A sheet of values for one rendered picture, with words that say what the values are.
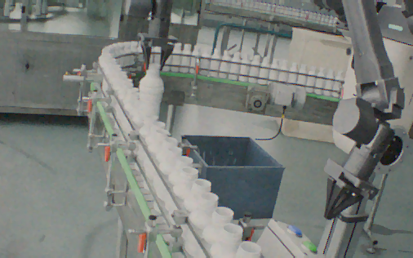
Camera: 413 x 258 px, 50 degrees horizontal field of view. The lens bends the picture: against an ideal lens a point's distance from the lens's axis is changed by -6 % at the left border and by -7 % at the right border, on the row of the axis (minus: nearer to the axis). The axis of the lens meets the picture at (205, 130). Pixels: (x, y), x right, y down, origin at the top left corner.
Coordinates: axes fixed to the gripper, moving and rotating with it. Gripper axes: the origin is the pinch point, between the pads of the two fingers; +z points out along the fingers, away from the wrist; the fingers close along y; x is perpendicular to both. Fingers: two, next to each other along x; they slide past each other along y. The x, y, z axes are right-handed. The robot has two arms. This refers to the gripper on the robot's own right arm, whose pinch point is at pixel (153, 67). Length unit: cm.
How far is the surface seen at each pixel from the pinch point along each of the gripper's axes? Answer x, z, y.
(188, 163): 37.2, 13.1, -0.4
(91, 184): -183, 130, -13
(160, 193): 31.2, 23.5, 3.2
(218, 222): 61, 14, 1
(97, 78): -74, 23, 5
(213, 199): 53, 14, -1
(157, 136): 18.9, 13.8, 1.8
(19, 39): -299, 46, 47
